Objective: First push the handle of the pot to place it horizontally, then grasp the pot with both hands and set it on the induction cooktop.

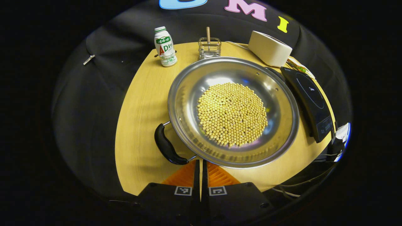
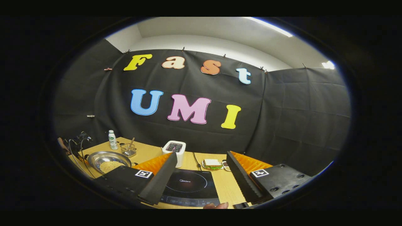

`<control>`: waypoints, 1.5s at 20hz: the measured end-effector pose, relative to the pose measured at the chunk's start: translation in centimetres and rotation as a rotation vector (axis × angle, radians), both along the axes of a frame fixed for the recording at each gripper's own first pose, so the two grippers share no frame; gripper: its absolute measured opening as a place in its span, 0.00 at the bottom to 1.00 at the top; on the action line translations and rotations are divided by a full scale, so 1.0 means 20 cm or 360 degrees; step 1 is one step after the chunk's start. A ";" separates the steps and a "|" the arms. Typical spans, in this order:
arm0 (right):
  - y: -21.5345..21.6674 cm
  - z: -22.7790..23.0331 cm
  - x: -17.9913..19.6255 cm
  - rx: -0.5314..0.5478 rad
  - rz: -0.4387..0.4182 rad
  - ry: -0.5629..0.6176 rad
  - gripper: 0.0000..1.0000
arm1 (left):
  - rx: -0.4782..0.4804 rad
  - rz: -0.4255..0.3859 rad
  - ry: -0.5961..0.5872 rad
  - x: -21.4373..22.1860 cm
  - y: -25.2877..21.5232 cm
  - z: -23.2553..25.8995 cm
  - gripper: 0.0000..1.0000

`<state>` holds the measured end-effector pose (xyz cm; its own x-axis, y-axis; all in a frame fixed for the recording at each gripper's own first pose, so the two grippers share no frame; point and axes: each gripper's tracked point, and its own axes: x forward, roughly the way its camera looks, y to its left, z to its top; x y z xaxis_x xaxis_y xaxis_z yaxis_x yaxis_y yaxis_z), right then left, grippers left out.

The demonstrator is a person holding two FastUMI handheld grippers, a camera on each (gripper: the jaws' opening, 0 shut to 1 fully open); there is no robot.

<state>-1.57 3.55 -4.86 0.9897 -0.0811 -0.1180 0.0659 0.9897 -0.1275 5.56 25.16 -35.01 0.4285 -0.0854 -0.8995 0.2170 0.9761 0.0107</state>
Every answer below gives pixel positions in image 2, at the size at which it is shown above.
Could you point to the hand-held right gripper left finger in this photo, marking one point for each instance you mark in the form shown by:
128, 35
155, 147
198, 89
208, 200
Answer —
160, 182

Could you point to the clear glass utensil holder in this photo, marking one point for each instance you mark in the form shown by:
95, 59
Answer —
128, 150

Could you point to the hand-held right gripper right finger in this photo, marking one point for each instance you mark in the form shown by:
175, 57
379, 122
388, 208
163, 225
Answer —
241, 179

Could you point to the black induction cooktop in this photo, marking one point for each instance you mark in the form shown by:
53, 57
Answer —
191, 185

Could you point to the white toaster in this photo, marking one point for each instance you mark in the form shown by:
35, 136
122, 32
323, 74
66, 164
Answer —
179, 158

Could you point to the white drink bottle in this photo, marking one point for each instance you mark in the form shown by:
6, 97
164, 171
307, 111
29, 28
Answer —
113, 142

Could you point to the sandwich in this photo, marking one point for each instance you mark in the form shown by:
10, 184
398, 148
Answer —
212, 162

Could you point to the pile of yellow soybeans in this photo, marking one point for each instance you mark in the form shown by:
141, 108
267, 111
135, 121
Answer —
110, 166

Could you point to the wooden stick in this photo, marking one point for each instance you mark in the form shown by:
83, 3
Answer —
132, 142

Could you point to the small snack dish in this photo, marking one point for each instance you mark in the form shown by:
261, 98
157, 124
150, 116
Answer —
225, 165

